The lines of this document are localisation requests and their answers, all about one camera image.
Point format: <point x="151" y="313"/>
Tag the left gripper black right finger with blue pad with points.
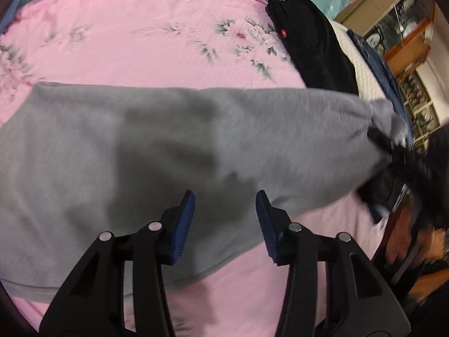
<point x="332" y="288"/>

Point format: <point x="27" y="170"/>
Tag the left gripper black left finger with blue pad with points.
<point x="91" y="299"/>

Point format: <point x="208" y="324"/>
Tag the grey sweatpants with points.
<point x="77" y="160"/>

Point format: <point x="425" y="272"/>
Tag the person's right hand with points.
<point x="430" y="242"/>

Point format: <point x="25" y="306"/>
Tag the dark blue jeans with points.
<point x="386" y="80"/>

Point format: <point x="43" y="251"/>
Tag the white textured cloth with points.
<point x="368" y="86"/>

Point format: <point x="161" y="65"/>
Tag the black folded garment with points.
<point x="311" y="42"/>

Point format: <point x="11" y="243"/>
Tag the pink floral bed sheet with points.
<point x="194" y="44"/>

